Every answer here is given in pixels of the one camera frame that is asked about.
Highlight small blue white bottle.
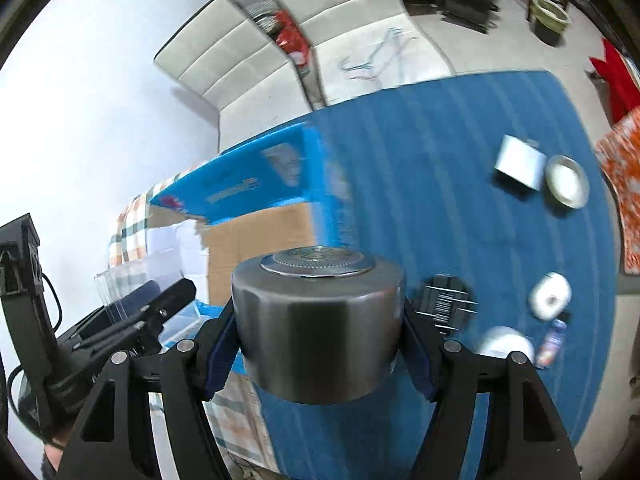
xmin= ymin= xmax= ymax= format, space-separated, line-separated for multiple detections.
xmin=535 ymin=314 xmax=568 ymax=370

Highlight clear acrylic box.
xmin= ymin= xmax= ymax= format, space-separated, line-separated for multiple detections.
xmin=94 ymin=248 xmax=208 ymax=348

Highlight white earbud case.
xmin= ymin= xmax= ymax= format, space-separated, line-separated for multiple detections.
xmin=528 ymin=272 xmax=572 ymax=321

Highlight black round patterned tin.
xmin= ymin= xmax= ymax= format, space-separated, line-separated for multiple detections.
xmin=416 ymin=274 xmax=477 ymax=336

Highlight silver metal canister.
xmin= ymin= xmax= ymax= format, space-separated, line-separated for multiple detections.
xmin=231 ymin=246 xmax=406 ymax=404

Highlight small silver tin dish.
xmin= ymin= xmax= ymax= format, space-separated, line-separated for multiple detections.
xmin=544 ymin=155 xmax=590 ymax=210

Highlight grey Pisen charger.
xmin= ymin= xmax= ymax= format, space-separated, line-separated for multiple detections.
xmin=494 ymin=134 xmax=548 ymax=191

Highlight blue striped tablecloth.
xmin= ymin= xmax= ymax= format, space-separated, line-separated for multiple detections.
xmin=249 ymin=70 xmax=622 ymax=480

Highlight blue cardboard box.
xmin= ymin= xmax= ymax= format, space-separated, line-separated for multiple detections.
xmin=151 ymin=122 xmax=356 ymax=308

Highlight orange white floral cushion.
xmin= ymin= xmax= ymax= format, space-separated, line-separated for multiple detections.
xmin=596 ymin=107 xmax=640 ymax=275

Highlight left white quilted chair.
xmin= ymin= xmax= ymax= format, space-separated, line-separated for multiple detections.
xmin=154 ymin=0 xmax=312 ymax=152

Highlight white quilted chair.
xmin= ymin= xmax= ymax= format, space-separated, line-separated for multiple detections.
xmin=277 ymin=0 xmax=454 ymax=105
xmin=154 ymin=0 xmax=312 ymax=152

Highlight red cloth on floor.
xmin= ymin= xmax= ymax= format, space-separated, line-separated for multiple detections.
xmin=590 ymin=38 xmax=640 ymax=124

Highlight red bag between chairs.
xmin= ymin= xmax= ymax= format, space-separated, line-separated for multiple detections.
xmin=276 ymin=10 xmax=309 ymax=70

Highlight green waste bin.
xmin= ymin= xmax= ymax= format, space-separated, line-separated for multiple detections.
xmin=529 ymin=0 xmax=572 ymax=47

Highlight right white quilted chair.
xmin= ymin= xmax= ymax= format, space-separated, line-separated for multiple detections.
xmin=277 ymin=0 xmax=454 ymax=105

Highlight wire clothes hangers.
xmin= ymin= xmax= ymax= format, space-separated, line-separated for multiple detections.
xmin=337 ymin=27 xmax=414 ymax=88

